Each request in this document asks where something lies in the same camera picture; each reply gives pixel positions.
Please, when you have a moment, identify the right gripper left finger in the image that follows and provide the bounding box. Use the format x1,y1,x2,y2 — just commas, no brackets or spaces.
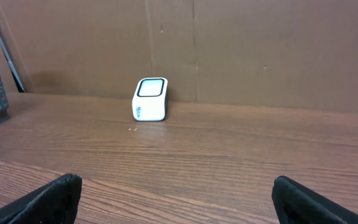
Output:
0,174,82,224

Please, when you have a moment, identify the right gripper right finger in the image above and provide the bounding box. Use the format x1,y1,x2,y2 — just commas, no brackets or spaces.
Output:
272,175,358,224

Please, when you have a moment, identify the white barcode scanner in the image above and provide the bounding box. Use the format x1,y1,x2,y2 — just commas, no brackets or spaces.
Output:
132,77,168,121

